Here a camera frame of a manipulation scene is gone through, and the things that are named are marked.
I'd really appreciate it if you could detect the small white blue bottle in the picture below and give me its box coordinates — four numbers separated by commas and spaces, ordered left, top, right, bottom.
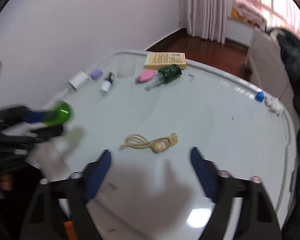
100, 72, 115, 96

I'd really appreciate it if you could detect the dark green dropper bottle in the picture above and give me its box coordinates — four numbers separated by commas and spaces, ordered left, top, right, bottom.
145, 64, 182, 91

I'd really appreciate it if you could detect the purple square case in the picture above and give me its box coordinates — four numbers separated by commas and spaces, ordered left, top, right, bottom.
90, 69, 103, 80

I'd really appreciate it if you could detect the crumpled white tissue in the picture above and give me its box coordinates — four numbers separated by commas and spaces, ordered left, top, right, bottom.
265, 98, 284, 116

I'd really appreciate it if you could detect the small blue block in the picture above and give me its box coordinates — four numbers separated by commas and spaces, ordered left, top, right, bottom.
255, 91, 264, 102

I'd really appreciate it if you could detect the pink oval case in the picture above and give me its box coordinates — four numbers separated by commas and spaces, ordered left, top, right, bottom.
135, 69, 157, 83

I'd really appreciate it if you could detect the folded pink quilt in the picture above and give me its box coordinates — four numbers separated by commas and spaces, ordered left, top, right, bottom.
231, 2, 267, 28

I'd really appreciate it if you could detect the yellow cardboard box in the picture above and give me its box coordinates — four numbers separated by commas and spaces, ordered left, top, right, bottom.
144, 53, 187, 70

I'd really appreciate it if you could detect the green transparent bottle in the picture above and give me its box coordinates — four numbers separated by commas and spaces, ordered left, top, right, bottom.
43, 101, 72, 126

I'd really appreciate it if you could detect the pink patterned curtain left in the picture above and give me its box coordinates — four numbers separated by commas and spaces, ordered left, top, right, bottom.
186, 0, 234, 44

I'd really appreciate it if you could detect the beige hair tie cord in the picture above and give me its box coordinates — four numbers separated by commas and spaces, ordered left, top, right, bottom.
118, 132, 179, 155

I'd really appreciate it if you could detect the white plastic storage box lid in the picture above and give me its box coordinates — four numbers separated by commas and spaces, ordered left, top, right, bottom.
34, 50, 296, 239

